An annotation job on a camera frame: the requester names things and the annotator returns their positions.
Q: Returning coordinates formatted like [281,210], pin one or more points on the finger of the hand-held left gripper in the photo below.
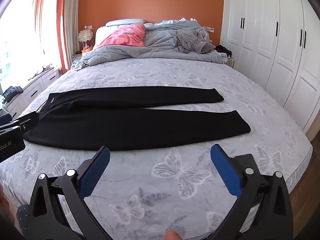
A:
[30,123]

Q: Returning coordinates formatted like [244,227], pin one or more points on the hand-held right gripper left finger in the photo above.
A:
[96,170]

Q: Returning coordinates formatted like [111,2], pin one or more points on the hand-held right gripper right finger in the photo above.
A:
[226,171]

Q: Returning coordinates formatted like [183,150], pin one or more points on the black pants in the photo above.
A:
[130,120]

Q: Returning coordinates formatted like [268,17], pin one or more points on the person's right hand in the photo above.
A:
[172,235]

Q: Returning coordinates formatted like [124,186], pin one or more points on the dark blue clothes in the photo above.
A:
[12,92]

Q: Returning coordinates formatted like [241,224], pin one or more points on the white window bench drawers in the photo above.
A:
[37,85]

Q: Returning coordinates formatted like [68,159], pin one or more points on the orange curtain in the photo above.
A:
[62,30]
[38,17]

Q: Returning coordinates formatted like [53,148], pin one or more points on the bed with butterfly sheet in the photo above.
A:
[175,85]

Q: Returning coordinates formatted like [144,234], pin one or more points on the white feathery lamp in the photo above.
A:
[85,37]

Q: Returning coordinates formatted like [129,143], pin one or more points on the black cloth on nightstand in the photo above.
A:
[223,50]

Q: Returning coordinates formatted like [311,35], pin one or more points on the pink pillow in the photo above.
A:
[120,36]

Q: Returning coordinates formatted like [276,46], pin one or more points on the grey crumpled garment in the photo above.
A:
[192,40]

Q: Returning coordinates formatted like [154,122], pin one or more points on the white wardrobe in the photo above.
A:
[270,42]

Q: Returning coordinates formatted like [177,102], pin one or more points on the grey duvet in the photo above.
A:
[160,47]

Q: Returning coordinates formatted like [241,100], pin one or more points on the pale blue headrest cushion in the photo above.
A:
[125,22]

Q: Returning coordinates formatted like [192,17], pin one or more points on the white wall switch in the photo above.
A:
[210,29]

